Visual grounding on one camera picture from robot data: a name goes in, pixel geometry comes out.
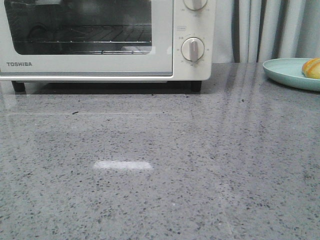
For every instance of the glass oven door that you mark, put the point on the glass oven door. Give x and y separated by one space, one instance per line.
19 17

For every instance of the golden striped croissant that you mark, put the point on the golden striped croissant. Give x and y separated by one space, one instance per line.
311 68

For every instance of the lower oven control knob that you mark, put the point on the lower oven control knob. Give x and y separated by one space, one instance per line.
192 49

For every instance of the oven control knob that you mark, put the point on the oven control knob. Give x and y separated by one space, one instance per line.
195 5
192 49

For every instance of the upper oven control knob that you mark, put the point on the upper oven control knob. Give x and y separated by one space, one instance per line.
195 5

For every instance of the white Toshiba toaster oven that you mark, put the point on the white Toshiba toaster oven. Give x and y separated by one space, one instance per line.
186 24

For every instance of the grey pleated curtain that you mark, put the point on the grey pleated curtain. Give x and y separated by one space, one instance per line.
254 31

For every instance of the teal round plate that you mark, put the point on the teal round plate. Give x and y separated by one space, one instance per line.
289 72

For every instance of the metal wire oven rack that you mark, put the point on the metal wire oven rack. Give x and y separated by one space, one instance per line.
90 40

